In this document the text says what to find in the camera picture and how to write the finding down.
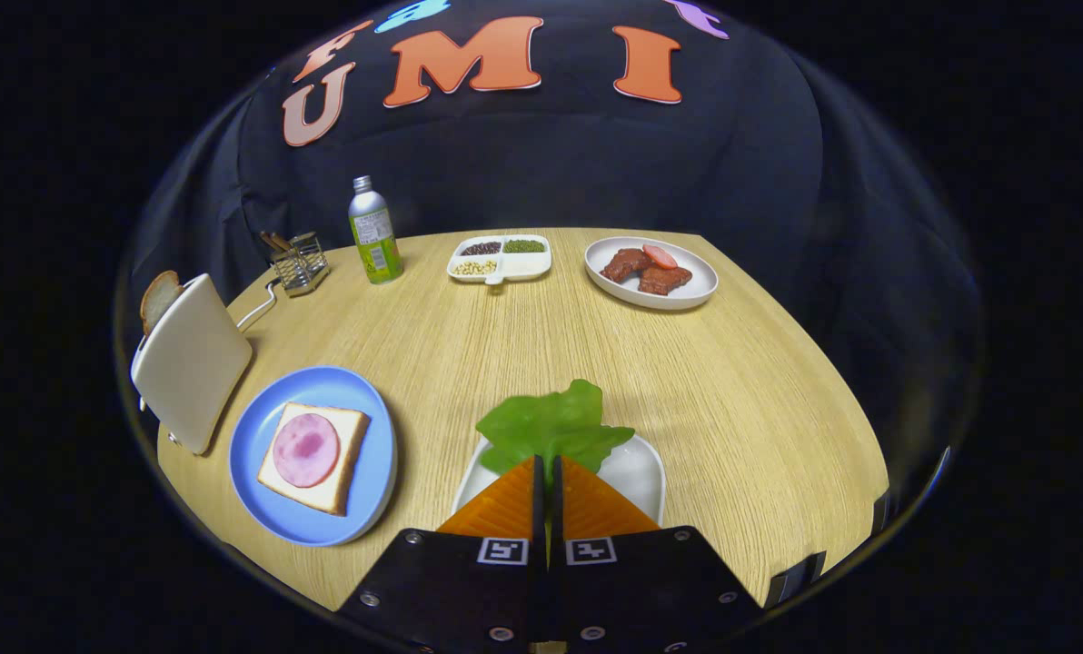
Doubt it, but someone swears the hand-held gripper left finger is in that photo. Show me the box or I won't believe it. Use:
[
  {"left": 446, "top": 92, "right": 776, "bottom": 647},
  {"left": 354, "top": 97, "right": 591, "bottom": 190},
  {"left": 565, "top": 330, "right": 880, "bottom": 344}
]
[{"left": 337, "top": 454, "right": 547, "bottom": 654}]

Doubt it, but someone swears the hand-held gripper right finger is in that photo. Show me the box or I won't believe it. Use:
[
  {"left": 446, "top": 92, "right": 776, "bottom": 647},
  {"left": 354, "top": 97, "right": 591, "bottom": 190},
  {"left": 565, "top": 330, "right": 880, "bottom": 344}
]
[{"left": 546, "top": 454, "right": 765, "bottom": 654}]

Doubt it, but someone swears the green lettuce leaf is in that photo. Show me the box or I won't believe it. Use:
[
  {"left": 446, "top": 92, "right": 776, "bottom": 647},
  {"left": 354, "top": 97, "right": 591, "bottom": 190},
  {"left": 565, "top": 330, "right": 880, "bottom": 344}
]
[{"left": 475, "top": 379, "right": 637, "bottom": 487}]

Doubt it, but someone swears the toasted bread slice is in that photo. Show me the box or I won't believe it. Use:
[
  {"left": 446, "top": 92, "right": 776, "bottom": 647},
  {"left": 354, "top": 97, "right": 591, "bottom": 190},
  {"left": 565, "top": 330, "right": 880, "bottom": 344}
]
[{"left": 140, "top": 270, "right": 184, "bottom": 335}]

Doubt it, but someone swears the white square plate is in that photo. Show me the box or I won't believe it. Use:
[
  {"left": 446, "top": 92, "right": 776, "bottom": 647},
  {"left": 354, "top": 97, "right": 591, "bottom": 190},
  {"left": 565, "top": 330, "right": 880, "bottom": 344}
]
[{"left": 452, "top": 434, "right": 667, "bottom": 528}]

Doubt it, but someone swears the white bread slice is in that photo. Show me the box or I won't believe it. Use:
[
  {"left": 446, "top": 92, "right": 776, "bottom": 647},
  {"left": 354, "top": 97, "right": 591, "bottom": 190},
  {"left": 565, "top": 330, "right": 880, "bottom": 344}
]
[{"left": 257, "top": 402, "right": 372, "bottom": 517}]

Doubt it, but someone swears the pink ham slice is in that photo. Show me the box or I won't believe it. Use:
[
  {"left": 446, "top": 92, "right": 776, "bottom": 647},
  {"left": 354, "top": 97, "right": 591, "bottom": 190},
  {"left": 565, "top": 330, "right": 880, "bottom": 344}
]
[{"left": 273, "top": 413, "right": 342, "bottom": 489}]

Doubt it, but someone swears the blue round plate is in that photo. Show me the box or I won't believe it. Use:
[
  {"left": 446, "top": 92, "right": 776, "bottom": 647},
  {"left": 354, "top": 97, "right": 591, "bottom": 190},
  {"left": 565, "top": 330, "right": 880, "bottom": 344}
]
[{"left": 229, "top": 365, "right": 399, "bottom": 548}]

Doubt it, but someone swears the brown meat slice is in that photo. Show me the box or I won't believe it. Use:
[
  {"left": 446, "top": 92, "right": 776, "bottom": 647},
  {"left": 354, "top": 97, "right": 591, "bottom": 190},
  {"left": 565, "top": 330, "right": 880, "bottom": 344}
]
[
  {"left": 638, "top": 265, "right": 693, "bottom": 296},
  {"left": 600, "top": 248, "right": 653, "bottom": 283}
]

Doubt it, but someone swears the round white plate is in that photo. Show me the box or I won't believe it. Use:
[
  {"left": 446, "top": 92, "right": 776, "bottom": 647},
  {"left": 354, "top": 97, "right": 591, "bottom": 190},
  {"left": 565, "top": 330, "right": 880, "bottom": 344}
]
[{"left": 584, "top": 236, "right": 720, "bottom": 312}]

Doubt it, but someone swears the white divided dish of beans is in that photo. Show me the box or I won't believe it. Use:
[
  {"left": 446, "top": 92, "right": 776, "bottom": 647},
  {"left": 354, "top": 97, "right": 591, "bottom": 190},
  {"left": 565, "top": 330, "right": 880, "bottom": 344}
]
[{"left": 446, "top": 234, "right": 553, "bottom": 286}]

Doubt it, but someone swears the white toaster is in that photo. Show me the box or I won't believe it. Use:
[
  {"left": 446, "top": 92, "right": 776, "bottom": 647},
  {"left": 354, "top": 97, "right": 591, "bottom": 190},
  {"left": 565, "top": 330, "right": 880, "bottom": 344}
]
[{"left": 131, "top": 273, "right": 254, "bottom": 456}]

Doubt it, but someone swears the silver bottle with green label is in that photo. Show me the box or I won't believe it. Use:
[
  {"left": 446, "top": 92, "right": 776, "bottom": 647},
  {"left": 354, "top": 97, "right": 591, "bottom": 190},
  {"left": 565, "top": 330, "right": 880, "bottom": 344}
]
[{"left": 348, "top": 175, "right": 405, "bottom": 286}]

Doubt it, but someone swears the black backdrop cloth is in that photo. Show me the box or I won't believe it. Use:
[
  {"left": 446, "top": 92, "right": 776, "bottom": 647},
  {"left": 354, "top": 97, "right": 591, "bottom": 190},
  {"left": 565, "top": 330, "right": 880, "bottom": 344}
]
[{"left": 119, "top": 0, "right": 983, "bottom": 510}]

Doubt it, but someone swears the white toaster cable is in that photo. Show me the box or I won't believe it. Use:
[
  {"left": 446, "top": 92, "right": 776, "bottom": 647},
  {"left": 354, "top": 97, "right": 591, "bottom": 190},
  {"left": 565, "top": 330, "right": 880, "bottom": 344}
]
[{"left": 235, "top": 279, "right": 283, "bottom": 332}]

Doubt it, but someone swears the wire mesh utensil holder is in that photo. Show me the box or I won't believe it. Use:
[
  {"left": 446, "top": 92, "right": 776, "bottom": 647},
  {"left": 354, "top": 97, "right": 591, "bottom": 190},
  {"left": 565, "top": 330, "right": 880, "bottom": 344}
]
[{"left": 269, "top": 232, "right": 331, "bottom": 299}]

